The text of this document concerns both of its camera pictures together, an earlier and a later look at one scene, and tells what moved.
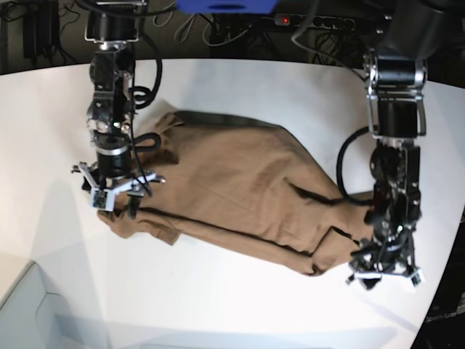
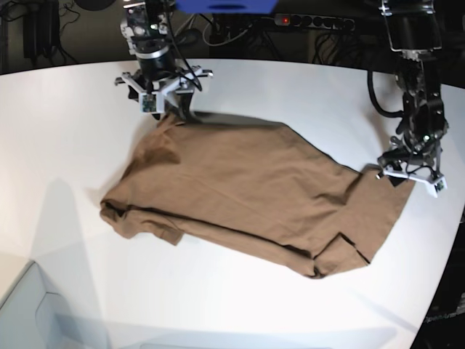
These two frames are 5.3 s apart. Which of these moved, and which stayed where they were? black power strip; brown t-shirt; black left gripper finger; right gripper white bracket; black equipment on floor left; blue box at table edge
Moved: black left gripper finger; right gripper white bracket; brown t-shirt
Stayed: black equipment on floor left; blue box at table edge; black power strip
